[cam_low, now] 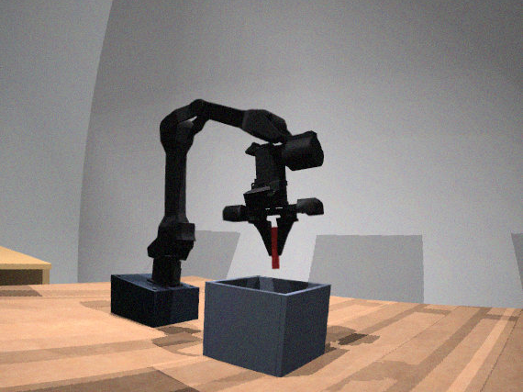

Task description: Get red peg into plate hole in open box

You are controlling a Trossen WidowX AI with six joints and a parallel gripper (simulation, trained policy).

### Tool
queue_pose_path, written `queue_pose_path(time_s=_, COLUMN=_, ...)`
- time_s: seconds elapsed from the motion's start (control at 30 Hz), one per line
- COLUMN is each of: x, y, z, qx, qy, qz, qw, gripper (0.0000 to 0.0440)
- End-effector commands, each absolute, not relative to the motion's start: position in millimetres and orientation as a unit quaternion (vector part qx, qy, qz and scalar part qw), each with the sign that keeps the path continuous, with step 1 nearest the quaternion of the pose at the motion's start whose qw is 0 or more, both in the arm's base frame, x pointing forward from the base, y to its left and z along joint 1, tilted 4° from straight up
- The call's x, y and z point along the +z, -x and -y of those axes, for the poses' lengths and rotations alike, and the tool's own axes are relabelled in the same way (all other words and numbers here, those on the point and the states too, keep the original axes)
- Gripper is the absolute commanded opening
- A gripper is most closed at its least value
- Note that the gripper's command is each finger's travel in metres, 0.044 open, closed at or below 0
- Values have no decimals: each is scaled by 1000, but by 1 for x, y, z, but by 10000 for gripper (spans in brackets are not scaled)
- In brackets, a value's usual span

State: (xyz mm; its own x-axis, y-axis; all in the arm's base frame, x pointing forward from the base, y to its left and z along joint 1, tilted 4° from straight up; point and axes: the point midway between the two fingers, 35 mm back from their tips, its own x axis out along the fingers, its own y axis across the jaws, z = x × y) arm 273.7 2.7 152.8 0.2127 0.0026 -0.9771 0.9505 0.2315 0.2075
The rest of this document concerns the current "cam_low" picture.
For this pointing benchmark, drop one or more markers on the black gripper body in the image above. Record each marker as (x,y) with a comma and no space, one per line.
(308,206)

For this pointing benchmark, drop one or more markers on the dark red peg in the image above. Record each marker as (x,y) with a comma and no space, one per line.
(275,257)

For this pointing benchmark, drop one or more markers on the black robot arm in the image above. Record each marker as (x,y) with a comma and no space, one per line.
(176,235)

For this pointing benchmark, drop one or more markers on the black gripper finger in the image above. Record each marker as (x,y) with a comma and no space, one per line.
(284,226)
(264,228)

